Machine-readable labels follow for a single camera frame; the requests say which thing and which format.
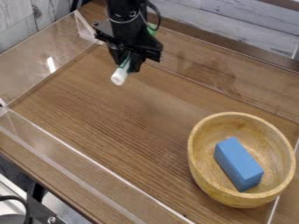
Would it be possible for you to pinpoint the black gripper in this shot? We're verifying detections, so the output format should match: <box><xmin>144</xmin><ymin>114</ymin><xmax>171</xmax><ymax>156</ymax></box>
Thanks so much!
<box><xmin>93</xmin><ymin>14</ymin><xmax>164</xmax><ymax>73</ymax></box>

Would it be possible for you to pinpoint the green Expo marker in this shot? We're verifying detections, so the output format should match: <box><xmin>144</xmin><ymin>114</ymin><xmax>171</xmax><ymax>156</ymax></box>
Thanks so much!
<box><xmin>111</xmin><ymin>23</ymin><xmax>157</xmax><ymax>86</ymax></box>

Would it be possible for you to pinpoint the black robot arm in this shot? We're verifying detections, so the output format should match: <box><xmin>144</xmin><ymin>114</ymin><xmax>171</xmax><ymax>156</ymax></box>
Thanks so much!
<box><xmin>93</xmin><ymin>0</ymin><xmax>164</xmax><ymax>73</ymax></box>

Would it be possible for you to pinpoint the brown wooden bowl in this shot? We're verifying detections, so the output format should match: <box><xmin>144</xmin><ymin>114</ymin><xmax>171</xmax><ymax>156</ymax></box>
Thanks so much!
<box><xmin>187</xmin><ymin>112</ymin><xmax>296</xmax><ymax>208</ymax></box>

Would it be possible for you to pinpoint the blue foam block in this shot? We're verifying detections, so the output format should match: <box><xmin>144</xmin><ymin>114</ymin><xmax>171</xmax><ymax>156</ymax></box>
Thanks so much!
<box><xmin>214</xmin><ymin>137</ymin><xmax>264</xmax><ymax>192</ymax></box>

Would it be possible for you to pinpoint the black metal table leg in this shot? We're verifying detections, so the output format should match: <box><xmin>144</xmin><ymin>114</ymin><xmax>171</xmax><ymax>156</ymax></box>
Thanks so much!
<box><xmin>32</xmin><ymin>183</ymin><xmax>47</xmax><ymax>202</ymax></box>

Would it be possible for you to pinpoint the clear acrylic corner bracket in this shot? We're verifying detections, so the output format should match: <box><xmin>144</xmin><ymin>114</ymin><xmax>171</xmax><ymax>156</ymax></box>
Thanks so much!
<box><xmin>73</xmin><ymin>10</ymin><xmax>104</xmax><ymax>46</ymax></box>

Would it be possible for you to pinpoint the black cable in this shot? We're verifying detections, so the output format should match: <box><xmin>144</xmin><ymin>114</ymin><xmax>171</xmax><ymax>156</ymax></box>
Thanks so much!
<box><xmin>0</xmin><ymin>195</ymin><xmax>33</xmax><ymax>224</ymax></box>

